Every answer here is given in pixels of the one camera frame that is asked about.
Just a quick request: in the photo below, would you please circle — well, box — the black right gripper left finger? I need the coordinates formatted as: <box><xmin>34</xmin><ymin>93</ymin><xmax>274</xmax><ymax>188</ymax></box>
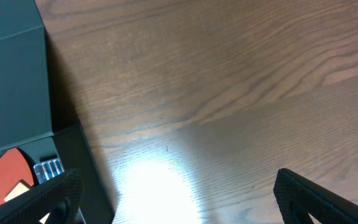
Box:
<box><xmin>0</xmin><ymin>169</ymin><xmax>83</xmax><ymax>224</ymax></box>

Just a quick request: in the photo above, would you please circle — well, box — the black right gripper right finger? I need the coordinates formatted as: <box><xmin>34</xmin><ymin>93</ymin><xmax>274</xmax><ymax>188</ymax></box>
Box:
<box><xmin>273</xmin><ymin>168</ymin><xmax>358</xmax><ymax>223</ymax></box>

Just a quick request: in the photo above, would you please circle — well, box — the orange scraper wooden handle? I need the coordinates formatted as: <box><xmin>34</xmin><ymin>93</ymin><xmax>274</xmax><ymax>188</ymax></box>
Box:
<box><xmin>0</xmin><ymin>148</ymin><xmax>40</xmax><ymax>205</ymax></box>

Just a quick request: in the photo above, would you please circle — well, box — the blue drill bit case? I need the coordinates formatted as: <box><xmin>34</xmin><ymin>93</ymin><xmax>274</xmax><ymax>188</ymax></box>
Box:
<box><xmin>33</xmin><ymin>159</ymin><xmax>64</xmax><ymax>184</ymax></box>

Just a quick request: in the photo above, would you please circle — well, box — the black open box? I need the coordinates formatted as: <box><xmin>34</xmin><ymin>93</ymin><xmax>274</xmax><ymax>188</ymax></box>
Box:
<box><xmin>0</xmin><ymin>1</ymin><xmax>114</xmax><ymax>223</ymax></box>

